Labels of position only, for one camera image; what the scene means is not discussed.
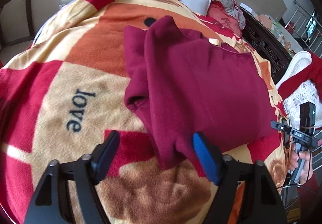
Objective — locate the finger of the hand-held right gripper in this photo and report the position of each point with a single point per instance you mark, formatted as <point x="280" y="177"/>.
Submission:
<point x="279" y="126"/>

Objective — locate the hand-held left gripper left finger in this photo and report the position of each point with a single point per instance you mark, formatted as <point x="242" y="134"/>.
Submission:
<point x="108" y="156"/>

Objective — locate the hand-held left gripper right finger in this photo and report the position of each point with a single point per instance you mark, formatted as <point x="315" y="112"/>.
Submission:
<point x="206" y="158"/>

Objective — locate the maroon fleece sweater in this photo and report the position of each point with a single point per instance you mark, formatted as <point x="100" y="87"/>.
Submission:
<point x="196" y="83"/>

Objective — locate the person's right forearm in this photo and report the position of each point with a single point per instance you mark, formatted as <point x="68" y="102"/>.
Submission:
<point x="313" y="188"/>

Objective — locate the person's right hand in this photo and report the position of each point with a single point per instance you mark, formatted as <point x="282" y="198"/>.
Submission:
<point x="305" y="163"/>

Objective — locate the red cloth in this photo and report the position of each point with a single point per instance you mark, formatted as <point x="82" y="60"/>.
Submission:
<point x="318" y="68"/>

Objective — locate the white chair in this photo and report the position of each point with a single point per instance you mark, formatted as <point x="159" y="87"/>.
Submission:
<point x="301" y="56"/>

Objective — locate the dark carved wooden headboard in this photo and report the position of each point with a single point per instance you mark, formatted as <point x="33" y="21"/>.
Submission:
<point x="264" y="45"/>

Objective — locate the red orange printed blanket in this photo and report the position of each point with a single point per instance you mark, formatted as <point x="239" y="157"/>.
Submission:
<point x="88" y="68"/>

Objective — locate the pile of assorted packets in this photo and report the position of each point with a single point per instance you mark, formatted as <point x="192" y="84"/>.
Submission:
<point x="276" y="30"/>

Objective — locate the metal stair railing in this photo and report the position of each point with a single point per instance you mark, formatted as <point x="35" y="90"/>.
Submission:
<point x="295" y="2"/>

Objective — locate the white pillow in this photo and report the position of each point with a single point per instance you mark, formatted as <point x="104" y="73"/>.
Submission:
<point x="196" y="0"/>

